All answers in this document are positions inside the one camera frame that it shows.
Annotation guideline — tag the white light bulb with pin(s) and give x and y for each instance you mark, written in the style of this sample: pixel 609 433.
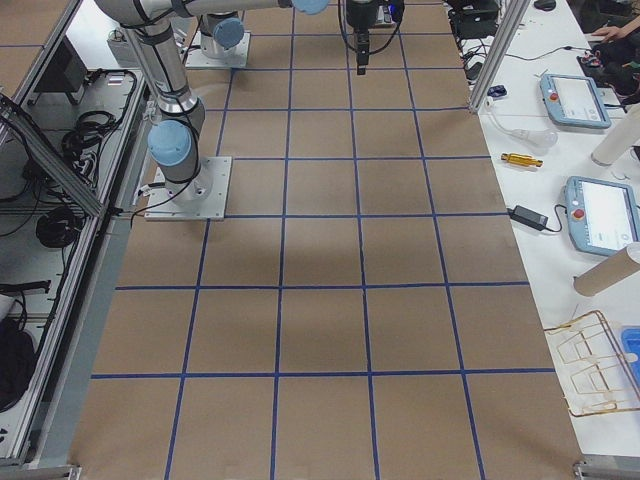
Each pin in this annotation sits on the white light bulb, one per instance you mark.
pixel 541 139

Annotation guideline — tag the gold wire rack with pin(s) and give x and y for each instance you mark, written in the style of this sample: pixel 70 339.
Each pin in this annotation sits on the gold wire rack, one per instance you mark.
pixel 594 369

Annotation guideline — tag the brass cylindrical fitting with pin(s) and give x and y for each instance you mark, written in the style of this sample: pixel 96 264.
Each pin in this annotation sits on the brass cylindrical fitting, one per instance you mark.
pixel 521 160

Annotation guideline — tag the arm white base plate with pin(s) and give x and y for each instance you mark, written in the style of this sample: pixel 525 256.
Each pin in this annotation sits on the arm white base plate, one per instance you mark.
pixel 214 56
pixel 204 198

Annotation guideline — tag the aluminium frame post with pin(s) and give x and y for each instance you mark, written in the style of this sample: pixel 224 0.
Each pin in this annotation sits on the aluminium frame post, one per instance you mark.
pixel 506 31

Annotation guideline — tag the black power adapter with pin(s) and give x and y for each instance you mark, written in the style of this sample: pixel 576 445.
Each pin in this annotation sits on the black power adapter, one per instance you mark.
pixel 527 217

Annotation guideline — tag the blue teach pendant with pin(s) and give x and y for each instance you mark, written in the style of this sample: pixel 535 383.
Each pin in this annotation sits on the blue teach pendant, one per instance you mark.
pixel 573 101
pixel 602 217

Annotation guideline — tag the far blue teach pendant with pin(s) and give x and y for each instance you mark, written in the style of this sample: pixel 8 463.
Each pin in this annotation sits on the far blue teach pendant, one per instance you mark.
pixel 573 101

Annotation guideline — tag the near cardboard tube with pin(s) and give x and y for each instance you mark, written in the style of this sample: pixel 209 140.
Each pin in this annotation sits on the near cardboard tube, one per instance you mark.
pixel 609 272

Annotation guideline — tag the near blue teach pendant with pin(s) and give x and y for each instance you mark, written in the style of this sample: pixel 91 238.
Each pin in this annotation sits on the near blue teach pendant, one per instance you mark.
pixel 602 217

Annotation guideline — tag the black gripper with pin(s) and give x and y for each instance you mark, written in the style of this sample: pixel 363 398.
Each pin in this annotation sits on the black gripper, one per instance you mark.
pixel 358 15

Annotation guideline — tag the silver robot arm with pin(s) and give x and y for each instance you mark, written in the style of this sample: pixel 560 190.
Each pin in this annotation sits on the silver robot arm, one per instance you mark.
pixel 220 34
pixel 173 142

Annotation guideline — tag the blue plastic box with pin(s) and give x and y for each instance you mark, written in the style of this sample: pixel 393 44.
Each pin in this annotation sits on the blue plastic box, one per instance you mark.
pixel 630 341

